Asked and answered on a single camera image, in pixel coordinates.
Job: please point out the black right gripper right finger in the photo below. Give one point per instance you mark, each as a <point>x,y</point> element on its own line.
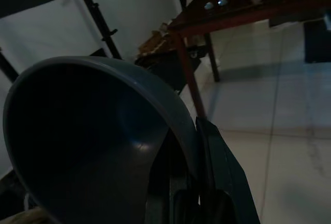
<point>222,172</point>

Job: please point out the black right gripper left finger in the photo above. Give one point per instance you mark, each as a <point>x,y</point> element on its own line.
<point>160,195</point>

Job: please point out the grey plastic bowl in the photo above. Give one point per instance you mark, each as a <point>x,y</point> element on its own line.
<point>77,143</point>

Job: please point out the black storage bin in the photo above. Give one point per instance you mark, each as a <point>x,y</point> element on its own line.
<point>165,71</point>

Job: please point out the light wooden slat rack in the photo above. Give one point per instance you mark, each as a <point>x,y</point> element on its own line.
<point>152,43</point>

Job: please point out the silver metal spoon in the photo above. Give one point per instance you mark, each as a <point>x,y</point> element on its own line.
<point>208,6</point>
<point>222,1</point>

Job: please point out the brown wooden dining table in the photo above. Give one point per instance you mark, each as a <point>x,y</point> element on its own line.
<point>258,9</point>

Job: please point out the black metal stand frame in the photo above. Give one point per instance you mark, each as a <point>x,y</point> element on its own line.
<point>103,27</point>

